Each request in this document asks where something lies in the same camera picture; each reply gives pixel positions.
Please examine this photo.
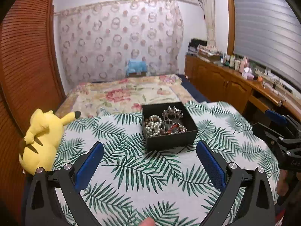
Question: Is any red braided cord bracelet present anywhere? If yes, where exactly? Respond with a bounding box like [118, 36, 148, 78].
[167, 123, 182, 134]

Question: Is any silver ornate hair pin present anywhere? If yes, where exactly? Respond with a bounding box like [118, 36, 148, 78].
[162, 106, 183, 124]

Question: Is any large white pearl necklace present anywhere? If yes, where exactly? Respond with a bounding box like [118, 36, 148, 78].
[144, 114, 163, 138]

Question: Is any small cream pearl strand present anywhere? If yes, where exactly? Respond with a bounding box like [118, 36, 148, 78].
[175, 124, 187, 133]

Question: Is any black jewelry box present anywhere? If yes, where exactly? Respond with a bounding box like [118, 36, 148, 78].
[142, 102, 198, 151]

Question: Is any person's right hand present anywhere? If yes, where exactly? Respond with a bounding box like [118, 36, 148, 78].
[277, 170, 289, 196]

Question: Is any person's left hand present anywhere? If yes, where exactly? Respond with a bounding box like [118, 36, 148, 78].
[139, 217, 156, 226]

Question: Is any wooden sideboard cabinet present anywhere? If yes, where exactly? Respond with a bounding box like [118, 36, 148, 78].
[185, 55, 300, 121]

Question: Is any pink tissue box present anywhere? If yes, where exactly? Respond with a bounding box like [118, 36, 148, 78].
[242, 67, 254, 80]

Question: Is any yellow Pikachu plush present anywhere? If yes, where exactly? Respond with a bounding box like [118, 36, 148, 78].
[19, 109, 81, 175]

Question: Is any grey window blind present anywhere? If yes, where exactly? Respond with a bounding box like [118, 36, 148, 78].
[234, 0, 300, 87]

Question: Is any palm leaf print cloth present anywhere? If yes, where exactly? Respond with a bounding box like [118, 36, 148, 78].
[53, 101, 280, 225]

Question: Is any stack of folded fabrics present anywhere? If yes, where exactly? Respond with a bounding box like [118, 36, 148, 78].
[187, 38, 222, 61]

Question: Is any wooden louvered wardrobe door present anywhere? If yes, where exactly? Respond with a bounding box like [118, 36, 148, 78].
[1, 0, 65, 225]

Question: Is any floral bed quilt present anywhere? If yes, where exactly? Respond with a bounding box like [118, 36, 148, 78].
[56, 74, 195, 118]

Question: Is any blue plush toy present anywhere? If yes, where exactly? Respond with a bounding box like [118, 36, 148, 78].
[126, 60, 147, 76]

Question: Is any patterned pink curtain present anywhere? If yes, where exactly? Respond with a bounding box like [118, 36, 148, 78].
[58, 0, 184, 86]

